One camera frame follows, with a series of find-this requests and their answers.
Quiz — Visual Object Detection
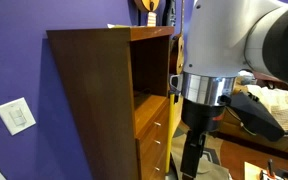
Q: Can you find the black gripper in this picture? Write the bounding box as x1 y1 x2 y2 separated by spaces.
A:
179 98 228 180

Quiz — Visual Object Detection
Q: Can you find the brown wooden cabinet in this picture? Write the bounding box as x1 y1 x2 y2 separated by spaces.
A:
46 25 176 180

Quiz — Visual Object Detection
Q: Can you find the orange and white device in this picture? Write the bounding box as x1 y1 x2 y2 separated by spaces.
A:
259 169 279 180

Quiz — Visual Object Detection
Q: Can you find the black upright tool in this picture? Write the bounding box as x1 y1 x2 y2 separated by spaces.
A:
267 158 275 178

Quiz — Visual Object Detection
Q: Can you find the brown acoustic guitar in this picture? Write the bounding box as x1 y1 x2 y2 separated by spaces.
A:
168 0 186 76

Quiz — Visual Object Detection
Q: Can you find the cream knitted blanket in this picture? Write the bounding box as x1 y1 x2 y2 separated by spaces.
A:
245 84 288 133

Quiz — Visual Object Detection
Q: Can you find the small striped card box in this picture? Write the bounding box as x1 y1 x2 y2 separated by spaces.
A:
146 11 158 28

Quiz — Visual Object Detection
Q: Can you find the black hanging instrument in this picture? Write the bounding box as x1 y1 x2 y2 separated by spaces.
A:
163 0 178 28

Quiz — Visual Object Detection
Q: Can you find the white paper sheet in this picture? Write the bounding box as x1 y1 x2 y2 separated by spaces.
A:
106 23 132 29

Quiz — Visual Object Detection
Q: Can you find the yellow stanchion post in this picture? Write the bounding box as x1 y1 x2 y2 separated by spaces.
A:
165 93 177 174

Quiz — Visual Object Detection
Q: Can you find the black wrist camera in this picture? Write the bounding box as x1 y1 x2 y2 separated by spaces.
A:
228 91 286 143

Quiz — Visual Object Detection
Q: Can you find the white light switch plate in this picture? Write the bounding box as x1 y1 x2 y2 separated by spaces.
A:
0 97 37 136

